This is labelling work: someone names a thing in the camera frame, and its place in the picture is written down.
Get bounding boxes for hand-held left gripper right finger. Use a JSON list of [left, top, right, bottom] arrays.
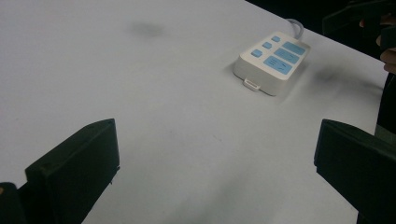
[[313, 119, 396, 224]]

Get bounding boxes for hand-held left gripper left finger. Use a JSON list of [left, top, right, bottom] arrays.
[[24, 118, 120, 224]]

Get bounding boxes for white power strip blue sockets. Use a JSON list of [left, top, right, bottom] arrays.
[[233, 31, 312, 97]]

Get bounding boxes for white power strip cable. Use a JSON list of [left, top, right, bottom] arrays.
[[285, 18, 305, 40]]

